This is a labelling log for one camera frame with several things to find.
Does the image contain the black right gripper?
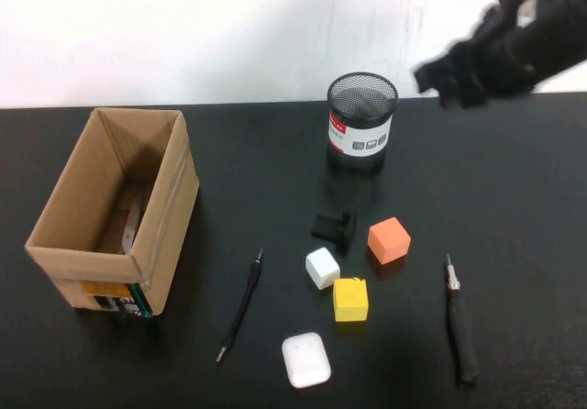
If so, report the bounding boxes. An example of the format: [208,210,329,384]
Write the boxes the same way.
[412,3,540,110]

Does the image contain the thin black screwdriver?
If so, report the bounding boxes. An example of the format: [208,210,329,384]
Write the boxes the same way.
[216,247,265,364]

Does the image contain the red-handled scissors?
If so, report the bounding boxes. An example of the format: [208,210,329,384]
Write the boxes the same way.
[121,196,146,255]

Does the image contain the black mesh pen holder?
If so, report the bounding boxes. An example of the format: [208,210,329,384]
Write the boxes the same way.
[326,72,400,175]

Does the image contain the orange foam block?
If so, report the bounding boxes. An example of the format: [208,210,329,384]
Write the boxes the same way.
[367,216,412,267]

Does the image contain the white foam block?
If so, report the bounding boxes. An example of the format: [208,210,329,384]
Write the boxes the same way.
[305,246,342,291]

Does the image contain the yellow foam block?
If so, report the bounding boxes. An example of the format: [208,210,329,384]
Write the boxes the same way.
[332,277,370,323]

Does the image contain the white earbud case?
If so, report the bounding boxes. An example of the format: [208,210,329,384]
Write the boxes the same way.
[281,331,333,390]

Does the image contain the open brown cardboard box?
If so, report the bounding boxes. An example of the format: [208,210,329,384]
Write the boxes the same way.
[23,107,201,320]

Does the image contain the black plastic bracket part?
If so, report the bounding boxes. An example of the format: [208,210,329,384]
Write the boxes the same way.
[310,211,359,253]

